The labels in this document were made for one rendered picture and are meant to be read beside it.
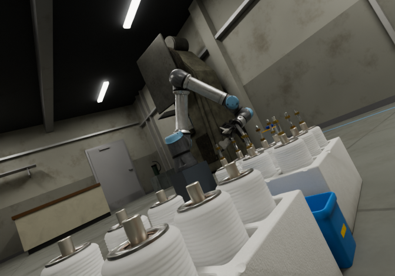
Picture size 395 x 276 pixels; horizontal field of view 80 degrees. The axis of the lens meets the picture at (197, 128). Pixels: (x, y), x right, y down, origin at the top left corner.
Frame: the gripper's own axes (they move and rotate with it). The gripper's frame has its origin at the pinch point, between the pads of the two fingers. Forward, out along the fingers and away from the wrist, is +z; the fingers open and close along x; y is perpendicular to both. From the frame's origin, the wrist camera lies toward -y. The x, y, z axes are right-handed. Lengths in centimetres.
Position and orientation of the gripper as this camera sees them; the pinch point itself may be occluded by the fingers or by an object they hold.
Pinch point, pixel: (222, 143)
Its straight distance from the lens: 135.0
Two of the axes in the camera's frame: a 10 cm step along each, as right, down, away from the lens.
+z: -6.1, 5.3, -6.0
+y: -8.0, -3.8, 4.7
